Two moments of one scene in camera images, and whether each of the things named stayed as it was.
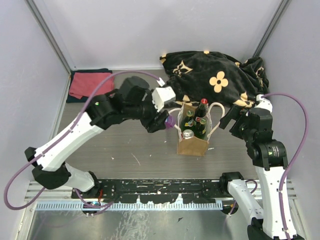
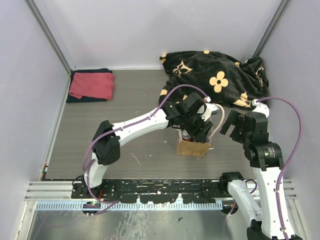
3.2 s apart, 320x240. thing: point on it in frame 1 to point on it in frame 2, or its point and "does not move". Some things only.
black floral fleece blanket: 198,76 does not move
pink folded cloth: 84,84 does not move
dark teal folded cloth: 71,98 does not move
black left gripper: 160,121 to 201,137
